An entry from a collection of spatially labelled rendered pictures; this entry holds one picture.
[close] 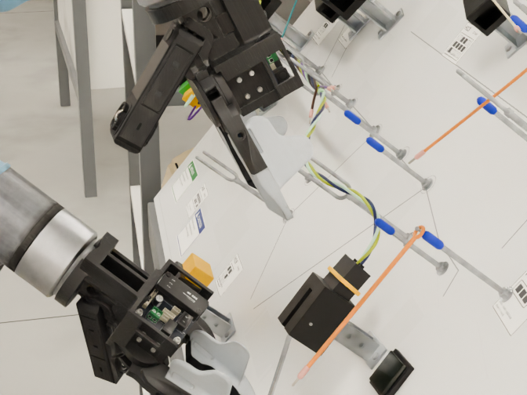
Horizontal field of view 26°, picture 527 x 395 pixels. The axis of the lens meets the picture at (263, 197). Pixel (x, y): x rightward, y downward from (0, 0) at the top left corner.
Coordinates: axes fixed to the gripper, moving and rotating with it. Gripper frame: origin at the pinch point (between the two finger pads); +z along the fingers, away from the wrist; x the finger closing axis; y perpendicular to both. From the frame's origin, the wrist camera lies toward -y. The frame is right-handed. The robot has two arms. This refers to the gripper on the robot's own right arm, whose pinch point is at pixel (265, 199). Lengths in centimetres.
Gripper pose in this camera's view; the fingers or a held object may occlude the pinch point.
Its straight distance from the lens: 102.2
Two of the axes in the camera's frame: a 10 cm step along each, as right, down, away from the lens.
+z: 4.4, 8.2, 3.6
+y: 8.7, -4.9, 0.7
